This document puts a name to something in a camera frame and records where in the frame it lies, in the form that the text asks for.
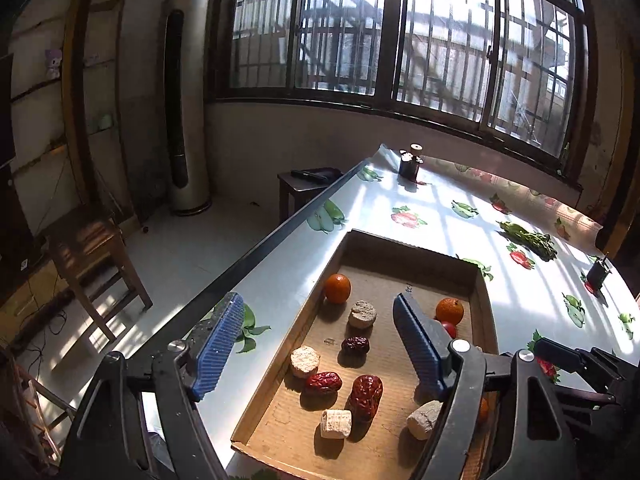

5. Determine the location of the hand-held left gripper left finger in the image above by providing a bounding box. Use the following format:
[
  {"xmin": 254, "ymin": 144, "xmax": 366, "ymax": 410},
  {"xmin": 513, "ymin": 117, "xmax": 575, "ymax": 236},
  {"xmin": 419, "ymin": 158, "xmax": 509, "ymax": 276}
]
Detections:
[{"xmin": 60, "ymin": 291, "xmax": 246, "ymax": 480}]

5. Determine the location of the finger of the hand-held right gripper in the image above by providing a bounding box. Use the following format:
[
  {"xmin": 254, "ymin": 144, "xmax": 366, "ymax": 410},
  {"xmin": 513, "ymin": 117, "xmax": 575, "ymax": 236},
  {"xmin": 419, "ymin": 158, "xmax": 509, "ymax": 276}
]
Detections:
[{"xmin": 532, "ymin": 337, "xmax": 626, "ymax": 387}]

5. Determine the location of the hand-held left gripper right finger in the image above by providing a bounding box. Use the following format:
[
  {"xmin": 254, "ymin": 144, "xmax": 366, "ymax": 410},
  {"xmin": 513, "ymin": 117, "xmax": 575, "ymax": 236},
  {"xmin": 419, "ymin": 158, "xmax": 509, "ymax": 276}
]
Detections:
[{"xmin": 392, "ymin": 292, "xmax": 578, "ymax": 480}]

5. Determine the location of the large red date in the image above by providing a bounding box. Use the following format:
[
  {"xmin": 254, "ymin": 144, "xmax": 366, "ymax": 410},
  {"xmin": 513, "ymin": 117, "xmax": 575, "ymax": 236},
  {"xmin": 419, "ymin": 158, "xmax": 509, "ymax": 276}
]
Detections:
[{"xmin": 348, "ymin": 374, "xmax": 384, "ymax": 422}]

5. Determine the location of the tan round cake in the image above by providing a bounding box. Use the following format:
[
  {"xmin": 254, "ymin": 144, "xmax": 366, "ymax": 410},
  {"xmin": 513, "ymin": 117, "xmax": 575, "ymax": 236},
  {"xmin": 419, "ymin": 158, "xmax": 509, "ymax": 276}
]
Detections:
[
  {"xmin": 290, "ymin": 346, "xmax": 321, "ymax": 379},
  {"xmin": 406, "ymin": 400, "xmax": 444, "ymax": 441},
  {"xmin": 320, "ymin": 409, "xmax": 353, "ymax": 440},
  {"xmin": 348, "ymin": 300, "xmax": 378, "ymax": 329}
]

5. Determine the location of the shallow cardboard box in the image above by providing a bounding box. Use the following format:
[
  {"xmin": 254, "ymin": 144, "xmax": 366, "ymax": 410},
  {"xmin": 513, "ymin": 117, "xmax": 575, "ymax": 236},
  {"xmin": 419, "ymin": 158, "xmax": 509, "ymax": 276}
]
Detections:
[{"xmin": 230, "ymin": 229, "xmax": 501, "ymax": 480}]

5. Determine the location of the orange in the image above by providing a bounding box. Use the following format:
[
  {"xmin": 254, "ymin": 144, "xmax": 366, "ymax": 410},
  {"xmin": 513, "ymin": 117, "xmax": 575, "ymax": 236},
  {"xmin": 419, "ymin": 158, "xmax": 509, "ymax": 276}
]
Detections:
[
  {"xmin": 324, "ymin": 273, "xmax": 352, "ymax": 304},
  {"xmin": 435, "ymin": 297, "xmax": 465, "ymax": 325}
]

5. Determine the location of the small black clip stand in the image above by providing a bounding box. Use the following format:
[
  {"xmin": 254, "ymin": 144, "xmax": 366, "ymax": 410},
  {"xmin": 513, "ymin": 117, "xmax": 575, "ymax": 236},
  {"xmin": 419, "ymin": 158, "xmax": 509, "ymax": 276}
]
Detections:
[{"xmin": 586, "ymin": 255, "xmax": 612, "ymax": 292}]

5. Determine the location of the fruit print tablecloth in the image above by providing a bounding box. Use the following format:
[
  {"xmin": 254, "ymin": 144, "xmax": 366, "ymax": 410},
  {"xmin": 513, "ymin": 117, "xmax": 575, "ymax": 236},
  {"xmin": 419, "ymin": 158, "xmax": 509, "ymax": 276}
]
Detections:
[{"xmin": 142, "ymin": 144, "xmax": 640, "ymax": 480}]

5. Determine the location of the green bean bunch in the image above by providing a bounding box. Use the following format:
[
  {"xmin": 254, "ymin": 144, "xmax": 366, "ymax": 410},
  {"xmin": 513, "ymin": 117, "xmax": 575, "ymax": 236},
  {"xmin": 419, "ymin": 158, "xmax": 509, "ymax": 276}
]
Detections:
[{"xmin": 497, "ymin": 221, "xmax": 558, "ymax": 261}]

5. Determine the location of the wooden chair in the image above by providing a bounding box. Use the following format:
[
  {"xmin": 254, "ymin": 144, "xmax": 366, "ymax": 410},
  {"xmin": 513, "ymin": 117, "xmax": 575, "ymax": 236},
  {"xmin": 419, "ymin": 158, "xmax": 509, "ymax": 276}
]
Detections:
[{"xmin": 42, "ymin": 207, "xmax": 153, "ymax": 343}]

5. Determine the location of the small dark side table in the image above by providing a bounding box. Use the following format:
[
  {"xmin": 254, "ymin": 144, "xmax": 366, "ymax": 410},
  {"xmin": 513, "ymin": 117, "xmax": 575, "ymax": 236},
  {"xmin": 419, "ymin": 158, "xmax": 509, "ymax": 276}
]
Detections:
[{"xmin": 277, "ymin": 167, "xmax": 346, "ymax": 222}]

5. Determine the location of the dark jar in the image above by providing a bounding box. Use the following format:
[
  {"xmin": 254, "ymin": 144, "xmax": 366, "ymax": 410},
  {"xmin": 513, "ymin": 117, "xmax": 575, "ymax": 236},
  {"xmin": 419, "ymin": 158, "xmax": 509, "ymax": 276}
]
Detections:
[{"xmin": 398, "ymin": 152, "xmax": 425, "ymax": 181}]

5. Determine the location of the black remote control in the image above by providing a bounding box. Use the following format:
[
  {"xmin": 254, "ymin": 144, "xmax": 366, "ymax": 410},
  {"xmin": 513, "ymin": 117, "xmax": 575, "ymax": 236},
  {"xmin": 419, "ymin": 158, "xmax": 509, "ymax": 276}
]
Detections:
[{"xmin": 291, "ymin": 167, "xmax": 341, "ymax": 181}]

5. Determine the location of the wooden floor rack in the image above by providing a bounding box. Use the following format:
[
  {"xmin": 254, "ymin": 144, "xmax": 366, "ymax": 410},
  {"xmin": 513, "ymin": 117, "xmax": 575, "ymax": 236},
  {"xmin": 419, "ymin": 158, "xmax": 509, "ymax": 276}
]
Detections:
[{"xmin": 0, "ymin": 355, "xmax": 76, "ymax": 478}]

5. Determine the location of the white tower air conditioner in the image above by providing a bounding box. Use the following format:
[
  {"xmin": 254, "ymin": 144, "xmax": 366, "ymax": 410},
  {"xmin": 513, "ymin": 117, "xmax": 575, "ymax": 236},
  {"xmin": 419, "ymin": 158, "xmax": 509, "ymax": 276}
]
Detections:
[{"xmin": 162, "ymin": 0, "xmax": 213, "ymax": 217}]

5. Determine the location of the barred window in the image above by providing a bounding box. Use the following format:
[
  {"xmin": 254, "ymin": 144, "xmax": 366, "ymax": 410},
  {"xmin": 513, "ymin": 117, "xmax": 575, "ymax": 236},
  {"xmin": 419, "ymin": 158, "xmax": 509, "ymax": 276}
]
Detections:
[{"xmin": 210, "ymin": 0, "xmax": 596, "ymax": 181}]

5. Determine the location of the floor cable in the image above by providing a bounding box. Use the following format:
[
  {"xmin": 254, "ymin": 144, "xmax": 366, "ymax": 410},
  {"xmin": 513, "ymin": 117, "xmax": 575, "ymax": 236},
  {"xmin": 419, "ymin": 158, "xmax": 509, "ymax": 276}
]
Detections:
[{"xmin": 20, "ymin": 305, "xmax": 71, "ymax": 366}]

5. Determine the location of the wooden wall shelf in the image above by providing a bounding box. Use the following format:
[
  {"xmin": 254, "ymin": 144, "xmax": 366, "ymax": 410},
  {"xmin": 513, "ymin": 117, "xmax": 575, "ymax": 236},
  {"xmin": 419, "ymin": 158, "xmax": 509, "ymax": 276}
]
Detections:
[{"xmin": 7, "ymin": 0, "xmax": 133, "ymax": 221}]

